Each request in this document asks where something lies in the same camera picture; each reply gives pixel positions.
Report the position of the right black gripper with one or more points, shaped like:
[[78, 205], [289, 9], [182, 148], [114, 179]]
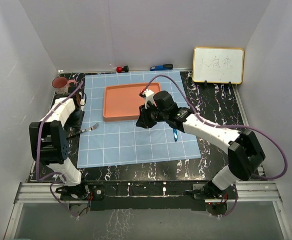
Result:
[[143, 121]]

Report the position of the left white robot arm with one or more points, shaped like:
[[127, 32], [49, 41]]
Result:
[[50, 147]]

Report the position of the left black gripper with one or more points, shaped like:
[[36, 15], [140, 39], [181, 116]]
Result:
[[76, 125]]

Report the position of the red capped marker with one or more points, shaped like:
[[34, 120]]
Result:
[[124, 69]]

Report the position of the silver metal fork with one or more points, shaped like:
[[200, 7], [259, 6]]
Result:
[[94, 127]]

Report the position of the small framed whiteboard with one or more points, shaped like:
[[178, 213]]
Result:
[[218, 65]]

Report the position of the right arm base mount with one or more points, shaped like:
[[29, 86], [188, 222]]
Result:
[[201, 191]]

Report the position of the blue checked tablecloth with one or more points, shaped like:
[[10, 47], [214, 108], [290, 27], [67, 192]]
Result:
[[121, 142]]

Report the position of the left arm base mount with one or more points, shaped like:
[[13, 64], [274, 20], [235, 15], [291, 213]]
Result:
[[81, 192]]

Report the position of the blue patterned knife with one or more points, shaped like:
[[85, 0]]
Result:
[[175, 134]]

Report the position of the aluminium frame rail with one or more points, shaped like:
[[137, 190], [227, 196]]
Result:
[[247, 191]]

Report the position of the pink floral mug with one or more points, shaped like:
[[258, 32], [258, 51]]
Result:
[[62, 84]]

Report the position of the orange plastic tray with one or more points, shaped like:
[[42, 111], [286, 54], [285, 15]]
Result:
[[122, 102]]

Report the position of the blue marker pen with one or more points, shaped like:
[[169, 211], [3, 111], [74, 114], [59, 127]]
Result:
[[164, 67]]

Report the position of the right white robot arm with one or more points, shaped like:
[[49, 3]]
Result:
[[243, 149]]

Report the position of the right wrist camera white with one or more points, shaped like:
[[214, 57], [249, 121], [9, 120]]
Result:
[[147, 95]]

